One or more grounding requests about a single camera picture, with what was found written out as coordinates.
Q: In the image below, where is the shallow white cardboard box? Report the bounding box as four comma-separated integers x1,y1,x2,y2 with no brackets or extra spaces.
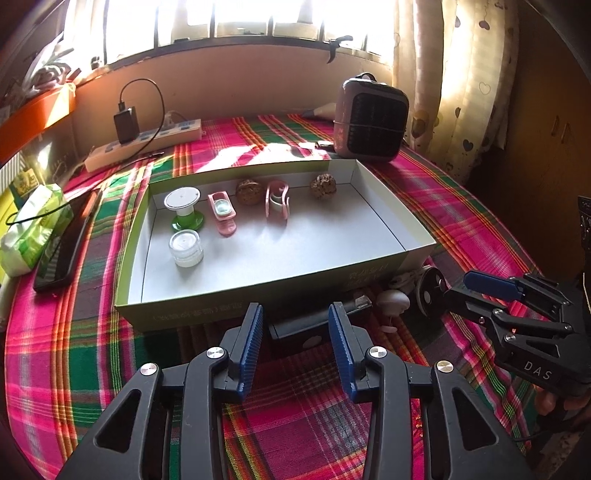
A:
113,159,438,334

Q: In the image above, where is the orange plastic container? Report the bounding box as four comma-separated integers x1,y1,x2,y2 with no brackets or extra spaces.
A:
0,85,78,162

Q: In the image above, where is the pink clip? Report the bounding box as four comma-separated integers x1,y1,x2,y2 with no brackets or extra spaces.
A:
264,181,291,219

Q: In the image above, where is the white plastic bag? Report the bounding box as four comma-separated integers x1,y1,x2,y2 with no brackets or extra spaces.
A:
21,34,81,90

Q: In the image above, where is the white mushroom-shaped object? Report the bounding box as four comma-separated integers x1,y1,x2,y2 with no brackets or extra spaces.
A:
375,288,411,334

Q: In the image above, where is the black charger adapter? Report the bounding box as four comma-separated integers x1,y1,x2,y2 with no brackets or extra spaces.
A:
114,107,140,145

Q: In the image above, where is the brown walnut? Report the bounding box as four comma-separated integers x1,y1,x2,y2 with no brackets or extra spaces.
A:
309,172,339,200
235,179,263,206

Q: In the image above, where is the black rectangular device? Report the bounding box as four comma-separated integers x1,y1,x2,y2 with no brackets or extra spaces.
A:
268,298,372,354

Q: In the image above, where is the green tissue pack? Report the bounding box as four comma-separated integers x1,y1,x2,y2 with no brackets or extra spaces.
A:
0,183,75,277

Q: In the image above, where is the heart patterned curtain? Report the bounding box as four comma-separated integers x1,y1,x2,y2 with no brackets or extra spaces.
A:
392,0,522,185

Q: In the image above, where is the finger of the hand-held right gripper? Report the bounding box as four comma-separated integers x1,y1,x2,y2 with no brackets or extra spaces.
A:
464,271,577,320
445,286,573,344

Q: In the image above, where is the black white round wheel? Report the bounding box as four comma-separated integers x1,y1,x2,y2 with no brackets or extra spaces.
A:
390,265,448,319

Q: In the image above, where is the small green printed box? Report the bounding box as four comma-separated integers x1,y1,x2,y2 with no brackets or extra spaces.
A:
10,167,40,195

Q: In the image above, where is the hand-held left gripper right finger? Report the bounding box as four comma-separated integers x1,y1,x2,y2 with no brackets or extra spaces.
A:
328,302,539,480

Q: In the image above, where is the green spool with white top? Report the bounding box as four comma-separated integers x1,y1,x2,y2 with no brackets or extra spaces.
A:
164,188,206,232

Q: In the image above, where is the person's right hand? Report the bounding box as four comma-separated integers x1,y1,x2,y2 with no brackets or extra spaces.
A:
536,390,591,422

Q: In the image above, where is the black smartphone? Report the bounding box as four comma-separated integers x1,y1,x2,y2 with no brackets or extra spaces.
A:
33,189,100,292

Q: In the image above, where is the white power strip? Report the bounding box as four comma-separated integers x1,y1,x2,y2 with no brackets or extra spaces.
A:
84,119,204,172

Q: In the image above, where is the window with metal bars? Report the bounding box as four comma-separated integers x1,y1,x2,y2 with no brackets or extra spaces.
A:
65,0,398,65

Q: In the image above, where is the small clear glass jar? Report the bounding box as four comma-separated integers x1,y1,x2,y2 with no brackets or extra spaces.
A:
168,230,205,267

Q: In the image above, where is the grey tube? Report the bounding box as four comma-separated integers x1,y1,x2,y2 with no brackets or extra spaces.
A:
301,102,337,121

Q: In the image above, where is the pink case with clear lens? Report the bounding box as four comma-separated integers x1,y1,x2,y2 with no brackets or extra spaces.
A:
207,190,237,237

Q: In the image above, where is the black charging cable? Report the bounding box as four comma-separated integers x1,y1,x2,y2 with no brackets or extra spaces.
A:
4,78,166,227

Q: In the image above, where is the pink and black heater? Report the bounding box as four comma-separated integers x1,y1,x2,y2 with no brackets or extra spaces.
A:
333,73,410,162

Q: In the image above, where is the yellow-green cardboard box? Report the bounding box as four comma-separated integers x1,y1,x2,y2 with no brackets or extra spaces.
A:
0,185,17,287

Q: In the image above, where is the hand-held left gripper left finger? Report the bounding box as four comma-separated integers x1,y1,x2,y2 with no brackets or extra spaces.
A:
55,302,265,480

